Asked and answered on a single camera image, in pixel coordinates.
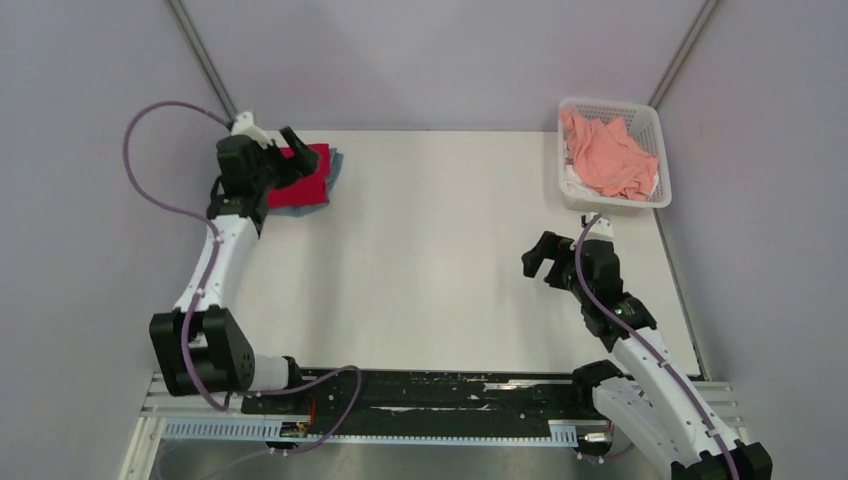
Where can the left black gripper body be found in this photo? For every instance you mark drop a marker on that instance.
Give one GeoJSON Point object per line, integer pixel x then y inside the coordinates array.
{"type": "Point", "coordinates": [273, 172]}

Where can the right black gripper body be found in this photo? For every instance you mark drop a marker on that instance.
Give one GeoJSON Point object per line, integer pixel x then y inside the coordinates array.
{"type": "Point", "coordinates": [579, 295]}

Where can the red t shirt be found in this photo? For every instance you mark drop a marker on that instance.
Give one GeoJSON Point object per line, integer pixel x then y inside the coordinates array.
{"type": "Point", "coordinates": [312, 191]}

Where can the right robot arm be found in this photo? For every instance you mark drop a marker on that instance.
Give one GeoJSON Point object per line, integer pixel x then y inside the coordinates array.
{"type": "Point", "coordinates": [662, 378]}

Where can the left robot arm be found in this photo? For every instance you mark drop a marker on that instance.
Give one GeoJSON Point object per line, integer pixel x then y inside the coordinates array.
{"type": "Point", "coordinates": [199, 344]}

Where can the folded blue t shirt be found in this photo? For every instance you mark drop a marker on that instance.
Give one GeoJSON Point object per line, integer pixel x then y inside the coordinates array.
{"type": "Point", "coordinates": [337, 164]}

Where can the white cloth in basket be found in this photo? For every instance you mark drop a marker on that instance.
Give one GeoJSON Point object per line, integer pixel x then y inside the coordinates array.
{"type": "Point", "coordinates": [573, 182]}

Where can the pink t shirt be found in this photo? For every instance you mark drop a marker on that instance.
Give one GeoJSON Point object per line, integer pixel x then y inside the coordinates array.
{"type": "Point", "coordinates": [607, 158]}

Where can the white plastic basket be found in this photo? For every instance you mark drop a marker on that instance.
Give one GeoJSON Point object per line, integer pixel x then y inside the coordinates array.
{"type": "Point", "coordinates": [644, 126]}

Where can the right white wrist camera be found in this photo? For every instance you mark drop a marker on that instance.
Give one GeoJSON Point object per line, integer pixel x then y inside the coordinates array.
{"type": "Point", "coordinates": [597, 227]}

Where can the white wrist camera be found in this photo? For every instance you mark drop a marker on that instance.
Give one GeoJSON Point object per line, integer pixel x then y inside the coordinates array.
{"type": "Point", "coordinates": [597, 227]}
{"type": "Point", "coordinates": [244, 124]}

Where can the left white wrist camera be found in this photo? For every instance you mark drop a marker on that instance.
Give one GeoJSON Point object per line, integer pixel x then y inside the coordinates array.
{"type": "Point", "coordinates": [244, 124]}

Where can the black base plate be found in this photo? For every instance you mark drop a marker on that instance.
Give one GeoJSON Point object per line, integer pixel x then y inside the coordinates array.
{"type": "Point", "coordinates": [432, 404]}

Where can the aluminium frame rail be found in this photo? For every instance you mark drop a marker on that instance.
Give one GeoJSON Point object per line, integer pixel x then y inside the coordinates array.
{"type": "Point", "coordinates": [164, 417]}

